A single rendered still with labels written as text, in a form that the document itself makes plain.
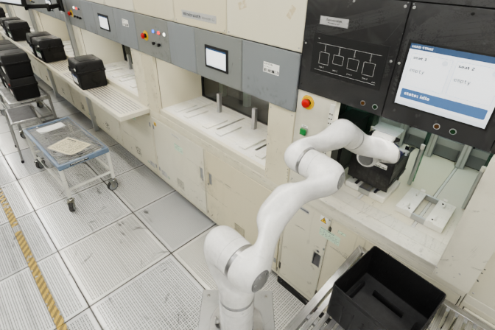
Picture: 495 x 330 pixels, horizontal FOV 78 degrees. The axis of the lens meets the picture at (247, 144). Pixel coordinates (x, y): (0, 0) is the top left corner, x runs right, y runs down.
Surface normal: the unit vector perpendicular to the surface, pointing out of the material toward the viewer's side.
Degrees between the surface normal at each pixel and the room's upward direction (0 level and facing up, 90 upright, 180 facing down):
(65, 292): 0
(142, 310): 0
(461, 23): 90
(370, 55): 90
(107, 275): 0
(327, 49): 90
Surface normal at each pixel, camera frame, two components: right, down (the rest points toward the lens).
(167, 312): 0.02, -0.86
